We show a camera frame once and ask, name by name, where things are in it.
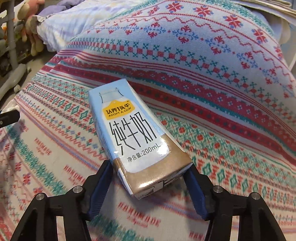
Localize patterned knit bed cover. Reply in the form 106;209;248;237
1;1;295;240

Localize pink plush toy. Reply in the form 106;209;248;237
17;0;45;56

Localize folded striped sheets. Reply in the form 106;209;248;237
232;0;295;26

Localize grey study chair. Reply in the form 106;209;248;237
1;1;31;99

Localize light blue milk carton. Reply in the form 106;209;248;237
88;79;192;199

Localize blue checkered duvet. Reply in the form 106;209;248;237
36;0;149;53

